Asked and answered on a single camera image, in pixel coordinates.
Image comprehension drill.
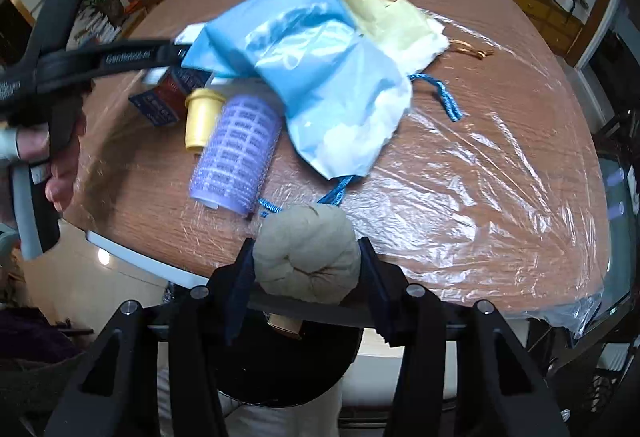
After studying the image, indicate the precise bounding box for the blue braided cord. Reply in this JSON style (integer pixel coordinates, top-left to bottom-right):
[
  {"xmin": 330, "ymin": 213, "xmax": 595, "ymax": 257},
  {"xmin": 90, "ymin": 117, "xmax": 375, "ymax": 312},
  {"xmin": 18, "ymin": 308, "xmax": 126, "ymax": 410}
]
[
  {"xmin": 257, "ymin": 174, "xmax": 361, "ymax": 218},
  {"xmin": 407, "ymin": 73, "xmax": 463, "ymax": 122}
]

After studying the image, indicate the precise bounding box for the gold cord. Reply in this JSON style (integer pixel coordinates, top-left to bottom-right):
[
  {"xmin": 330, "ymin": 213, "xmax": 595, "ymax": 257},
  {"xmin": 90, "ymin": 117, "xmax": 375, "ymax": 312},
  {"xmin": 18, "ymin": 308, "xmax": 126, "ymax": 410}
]
[{"xmin": 447, "ymin": 39, "xmax": 496, "ymax": 62}]

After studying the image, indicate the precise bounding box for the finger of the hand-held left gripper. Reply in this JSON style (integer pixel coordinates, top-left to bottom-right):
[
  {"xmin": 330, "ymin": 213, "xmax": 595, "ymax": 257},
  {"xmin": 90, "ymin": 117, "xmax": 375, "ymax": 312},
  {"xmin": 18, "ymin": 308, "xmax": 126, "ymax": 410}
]
[{"xmin": 95, "ymin": 41, "xmax": 193, "ymax": 80}]

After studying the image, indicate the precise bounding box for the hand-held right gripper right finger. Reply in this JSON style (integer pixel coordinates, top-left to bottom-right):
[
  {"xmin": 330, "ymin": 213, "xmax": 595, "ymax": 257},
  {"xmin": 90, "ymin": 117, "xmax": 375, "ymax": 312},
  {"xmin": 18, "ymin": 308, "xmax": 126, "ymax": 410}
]
[{"xmin": 356, "ymin": 237, "xmax": 571, "ymax": 437}]

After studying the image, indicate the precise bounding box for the blue plastic bag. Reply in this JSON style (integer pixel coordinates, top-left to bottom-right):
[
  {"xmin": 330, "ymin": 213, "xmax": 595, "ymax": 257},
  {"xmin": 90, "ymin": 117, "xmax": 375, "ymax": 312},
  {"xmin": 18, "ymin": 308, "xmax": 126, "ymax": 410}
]
[{"xmin": 181, "ymin": 0, "xmax": 413, "ymax": 180}]

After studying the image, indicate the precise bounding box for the yellow drawstring bag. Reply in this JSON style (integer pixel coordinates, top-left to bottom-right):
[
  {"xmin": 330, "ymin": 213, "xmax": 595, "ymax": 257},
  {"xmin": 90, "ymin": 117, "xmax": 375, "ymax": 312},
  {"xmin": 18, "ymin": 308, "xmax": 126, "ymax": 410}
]
[{"xmin": 317, "ymin": 0, "xmax": 448, "ymax": 70}]

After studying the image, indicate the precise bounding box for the black round bin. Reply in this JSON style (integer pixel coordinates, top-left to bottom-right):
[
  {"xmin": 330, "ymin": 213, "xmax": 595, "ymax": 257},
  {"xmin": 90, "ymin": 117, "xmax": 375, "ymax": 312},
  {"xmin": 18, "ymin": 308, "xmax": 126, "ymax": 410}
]
[{"xmin": 215, "ymin": 307, "xmax": 363, "ymax": 408}]

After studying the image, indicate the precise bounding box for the person's left hand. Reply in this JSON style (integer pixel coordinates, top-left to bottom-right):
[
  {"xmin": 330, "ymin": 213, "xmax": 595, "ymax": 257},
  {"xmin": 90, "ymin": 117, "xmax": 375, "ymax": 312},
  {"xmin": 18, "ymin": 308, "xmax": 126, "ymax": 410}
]
[{"xmin": 17, "ymin": 117, "xmax": 87, "ymax": 215}]

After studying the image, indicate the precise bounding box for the beige cloth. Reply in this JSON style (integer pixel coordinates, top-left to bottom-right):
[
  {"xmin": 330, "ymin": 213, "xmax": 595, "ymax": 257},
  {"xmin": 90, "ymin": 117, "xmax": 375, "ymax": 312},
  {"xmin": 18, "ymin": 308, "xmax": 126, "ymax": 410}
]
[{"xmin": 252, "ymin": 206, "xmax": 362, "ymax": 304}]

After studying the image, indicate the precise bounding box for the purple hair roller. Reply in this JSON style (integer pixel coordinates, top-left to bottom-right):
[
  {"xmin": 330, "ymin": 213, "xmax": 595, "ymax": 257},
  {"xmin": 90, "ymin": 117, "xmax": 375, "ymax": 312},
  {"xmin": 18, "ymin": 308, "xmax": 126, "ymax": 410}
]
[{"xmin": 189, "ymin": 93, "xmax": 283, "ymax": 218}]

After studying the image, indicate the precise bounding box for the small yellow bottle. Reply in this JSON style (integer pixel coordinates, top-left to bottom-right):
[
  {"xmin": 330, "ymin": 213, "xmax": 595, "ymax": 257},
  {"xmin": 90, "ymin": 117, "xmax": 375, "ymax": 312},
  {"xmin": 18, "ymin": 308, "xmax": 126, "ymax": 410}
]
[{"xmin": 184, "ymin": 88, "xmax": 227, "ymax": 152}]

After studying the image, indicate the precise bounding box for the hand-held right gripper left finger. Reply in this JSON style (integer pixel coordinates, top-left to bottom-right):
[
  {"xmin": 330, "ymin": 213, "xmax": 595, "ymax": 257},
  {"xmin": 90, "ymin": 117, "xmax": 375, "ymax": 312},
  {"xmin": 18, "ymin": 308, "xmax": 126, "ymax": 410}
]
[{"xmin": 45, "ymin": 237, "xmax": 261, "ymax": 437}]

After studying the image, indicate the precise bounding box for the red and blue box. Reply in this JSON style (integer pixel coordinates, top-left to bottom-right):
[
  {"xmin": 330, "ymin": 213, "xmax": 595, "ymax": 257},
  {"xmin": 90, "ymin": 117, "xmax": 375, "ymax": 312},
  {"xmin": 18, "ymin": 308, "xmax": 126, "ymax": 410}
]
[{"xmin": 129, "ymin": 67, "xmax": 211, "ymax": 128}]

